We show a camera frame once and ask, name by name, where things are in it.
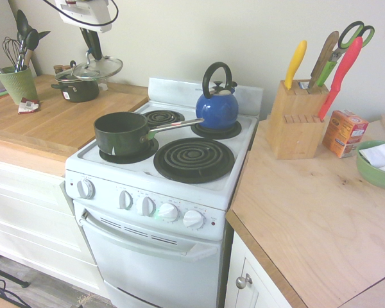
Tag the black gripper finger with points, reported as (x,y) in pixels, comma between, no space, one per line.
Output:
(96,46)
(86,40)

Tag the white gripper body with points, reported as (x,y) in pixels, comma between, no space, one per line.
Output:
(85,13)

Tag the large glass pot lid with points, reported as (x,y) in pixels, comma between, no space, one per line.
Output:
(99,69)

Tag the small glass pot lid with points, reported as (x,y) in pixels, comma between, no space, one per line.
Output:
(65,76)

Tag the black pointed spatula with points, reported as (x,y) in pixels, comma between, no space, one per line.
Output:
(42,34)

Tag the black slotted spoon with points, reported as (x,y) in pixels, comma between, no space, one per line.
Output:
(22,22)

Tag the green ribbed utensil holder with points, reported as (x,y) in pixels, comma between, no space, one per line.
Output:
(17,85)

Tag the small red packet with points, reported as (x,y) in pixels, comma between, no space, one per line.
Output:
(28,106)

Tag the dark green saucepan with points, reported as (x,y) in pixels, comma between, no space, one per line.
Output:
(120,134)

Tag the small black coil burner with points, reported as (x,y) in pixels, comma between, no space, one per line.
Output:
(232,130)
(162,117)

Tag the white stove knob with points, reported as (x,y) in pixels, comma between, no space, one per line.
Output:
(193,219)
(146,206)
(85,189)
(168,212)
(125,200)

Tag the white drawer cabinet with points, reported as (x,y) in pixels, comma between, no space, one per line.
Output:
(29,208)

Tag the wooden knife block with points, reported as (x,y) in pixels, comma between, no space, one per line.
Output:
(295,134)

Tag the white electric stove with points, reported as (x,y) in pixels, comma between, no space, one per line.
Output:
(154,256)

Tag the green black scissors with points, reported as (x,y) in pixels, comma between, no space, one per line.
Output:
(348,35)

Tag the black tripod stand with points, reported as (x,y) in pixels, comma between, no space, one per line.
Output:
(6,285)

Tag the white cabinet with knob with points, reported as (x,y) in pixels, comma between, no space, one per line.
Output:
(244,256)

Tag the orange baking soda box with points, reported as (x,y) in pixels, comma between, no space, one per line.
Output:
(345,134)

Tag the silver cabinet knob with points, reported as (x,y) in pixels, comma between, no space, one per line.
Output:
(244,281)

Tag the green ceramic bowl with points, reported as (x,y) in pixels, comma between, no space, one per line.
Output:
(372,178)

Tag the white crumpled cloth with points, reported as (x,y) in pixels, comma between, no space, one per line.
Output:
(381,155)

